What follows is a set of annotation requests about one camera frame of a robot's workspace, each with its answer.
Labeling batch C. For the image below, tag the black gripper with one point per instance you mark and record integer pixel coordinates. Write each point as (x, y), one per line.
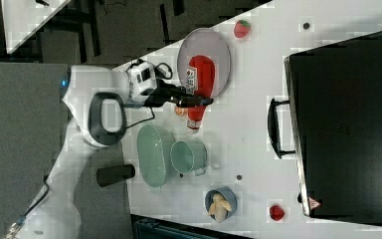
(168, 93)

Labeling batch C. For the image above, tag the red plush ketchup bottle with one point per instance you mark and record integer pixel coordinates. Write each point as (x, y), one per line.
(199, 82)

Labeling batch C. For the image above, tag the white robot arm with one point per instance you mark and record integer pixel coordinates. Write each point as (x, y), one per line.
(97, 98)

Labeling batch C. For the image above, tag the orange slice toy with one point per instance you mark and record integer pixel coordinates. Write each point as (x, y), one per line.
(181, 112)

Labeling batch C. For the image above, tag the green metal mug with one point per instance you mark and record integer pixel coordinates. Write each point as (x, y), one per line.
(189, 156)

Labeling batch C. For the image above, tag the grey round plate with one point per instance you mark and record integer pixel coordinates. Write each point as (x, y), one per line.
(211, 44)

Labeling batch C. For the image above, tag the red strawberry toy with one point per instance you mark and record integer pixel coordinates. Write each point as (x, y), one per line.
(242, 29)

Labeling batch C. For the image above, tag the blue cup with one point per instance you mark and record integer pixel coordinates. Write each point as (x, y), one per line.
(228, 194)

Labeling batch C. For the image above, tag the black cylinder cup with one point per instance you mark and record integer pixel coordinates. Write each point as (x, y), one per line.
(114, 174)

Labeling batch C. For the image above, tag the peeled banana toy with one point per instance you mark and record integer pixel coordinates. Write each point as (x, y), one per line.
(219, 208)

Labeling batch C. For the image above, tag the silver black toaster oven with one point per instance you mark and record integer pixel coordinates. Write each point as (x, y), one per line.
(334, 95)

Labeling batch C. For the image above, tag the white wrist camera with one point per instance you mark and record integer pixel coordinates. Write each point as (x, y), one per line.
(142, 79)

